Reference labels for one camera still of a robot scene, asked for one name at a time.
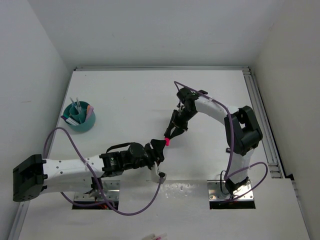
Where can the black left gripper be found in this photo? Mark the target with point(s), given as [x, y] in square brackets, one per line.
[156, 152]

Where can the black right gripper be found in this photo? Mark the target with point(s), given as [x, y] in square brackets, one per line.
[181, 127]

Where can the pink black highlighter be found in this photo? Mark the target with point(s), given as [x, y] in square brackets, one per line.
[167, 141]

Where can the purple highlighter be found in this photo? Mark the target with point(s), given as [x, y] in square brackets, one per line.
[89, 113]

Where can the orange grey highlighter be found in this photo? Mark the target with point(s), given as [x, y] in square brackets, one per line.
[87, 109]

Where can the purple capped white marker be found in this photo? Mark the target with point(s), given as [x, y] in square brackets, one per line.
[69, 121]

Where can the clear purple ballpoint pen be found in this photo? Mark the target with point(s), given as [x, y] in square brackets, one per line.
[73, 104]

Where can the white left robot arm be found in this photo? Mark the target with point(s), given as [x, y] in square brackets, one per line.
[36, 175]

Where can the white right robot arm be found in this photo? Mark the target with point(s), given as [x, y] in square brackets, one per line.
[242, 130]

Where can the teal pen holder cup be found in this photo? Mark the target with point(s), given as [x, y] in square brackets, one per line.
[84, 126]

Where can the pink white object at edge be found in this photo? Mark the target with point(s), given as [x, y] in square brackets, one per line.
[155, 237]

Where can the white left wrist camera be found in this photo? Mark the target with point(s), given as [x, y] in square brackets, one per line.
[156, 175]

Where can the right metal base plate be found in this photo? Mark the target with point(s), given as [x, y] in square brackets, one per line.
[217, 192]

